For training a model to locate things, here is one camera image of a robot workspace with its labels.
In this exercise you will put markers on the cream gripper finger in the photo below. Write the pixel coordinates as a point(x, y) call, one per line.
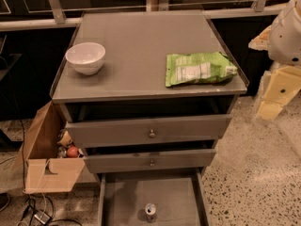
point(284, 84)

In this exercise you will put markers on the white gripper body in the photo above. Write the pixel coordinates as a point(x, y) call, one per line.
point(286, 40)

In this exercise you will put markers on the silver redbull can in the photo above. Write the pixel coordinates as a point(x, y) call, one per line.
point(150, 212)

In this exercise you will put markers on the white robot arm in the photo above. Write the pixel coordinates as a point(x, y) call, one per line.
point(289, 16)

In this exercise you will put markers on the grey top drawer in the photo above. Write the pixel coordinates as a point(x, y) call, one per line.
point(93, 134)

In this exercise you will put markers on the grey drawer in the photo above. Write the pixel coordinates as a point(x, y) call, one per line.
point(93, 134)
point(149, 161)
point(177, 194)

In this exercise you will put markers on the grey drawer cabinet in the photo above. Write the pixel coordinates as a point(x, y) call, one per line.
point(131, 84)

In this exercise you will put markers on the grey bottom drawer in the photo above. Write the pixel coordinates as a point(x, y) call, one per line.
point(177, 194)

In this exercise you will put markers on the grey middle drawer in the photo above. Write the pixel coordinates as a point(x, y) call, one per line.
point(149, 161)

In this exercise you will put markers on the green chip bag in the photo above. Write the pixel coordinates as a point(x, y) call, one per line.
point(198, 68)

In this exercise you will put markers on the metal railing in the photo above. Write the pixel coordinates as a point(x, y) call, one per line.
point(41, 14)

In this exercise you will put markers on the white ceramic bowl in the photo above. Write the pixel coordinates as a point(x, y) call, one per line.
point(86, 58)

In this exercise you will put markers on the red apple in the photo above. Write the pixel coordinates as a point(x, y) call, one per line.
point(72, 152)

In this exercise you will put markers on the crumpled snack wrapper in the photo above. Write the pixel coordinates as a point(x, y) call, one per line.
point(64, 139)

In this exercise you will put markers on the brown cardboard box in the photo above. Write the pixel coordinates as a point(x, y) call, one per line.
point(46, 173)

